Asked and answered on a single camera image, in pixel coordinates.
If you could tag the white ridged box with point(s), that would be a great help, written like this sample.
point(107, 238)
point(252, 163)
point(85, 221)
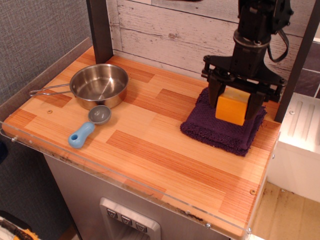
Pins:
point(295, 163)

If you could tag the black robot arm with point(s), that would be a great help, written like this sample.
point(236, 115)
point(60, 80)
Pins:
point(259, 18)

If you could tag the folded purple cloth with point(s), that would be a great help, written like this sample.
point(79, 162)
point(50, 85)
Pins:
point(203, 126)

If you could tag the yellow cheese wedge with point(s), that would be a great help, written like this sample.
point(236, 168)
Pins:
point(232, 106)

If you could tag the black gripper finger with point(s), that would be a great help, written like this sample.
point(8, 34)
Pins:
point(215, 89)
point(254, 104)

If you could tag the silver toy dispenser panel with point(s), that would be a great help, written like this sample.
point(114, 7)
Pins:
point(122, 223)

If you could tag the dark vertical post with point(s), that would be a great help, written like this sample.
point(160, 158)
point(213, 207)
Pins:
point(100, 30)
point(302, 54)

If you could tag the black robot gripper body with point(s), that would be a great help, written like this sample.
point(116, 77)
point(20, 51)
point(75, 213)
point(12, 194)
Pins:
point(245, 70)

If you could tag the dark left vertical post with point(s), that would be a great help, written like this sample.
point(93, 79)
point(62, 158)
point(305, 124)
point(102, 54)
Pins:
point(100, 30)

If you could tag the blue grey measuring scoop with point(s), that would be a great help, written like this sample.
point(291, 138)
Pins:
point(97, 116)

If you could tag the small steel saucepan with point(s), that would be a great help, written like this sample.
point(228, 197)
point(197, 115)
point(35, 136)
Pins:
point(98, 84)

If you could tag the dark right vertical post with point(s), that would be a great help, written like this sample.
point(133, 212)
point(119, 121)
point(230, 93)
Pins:
point(302, 54)

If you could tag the clear acrylic edge guard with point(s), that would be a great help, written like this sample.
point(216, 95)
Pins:
point(157, 160)

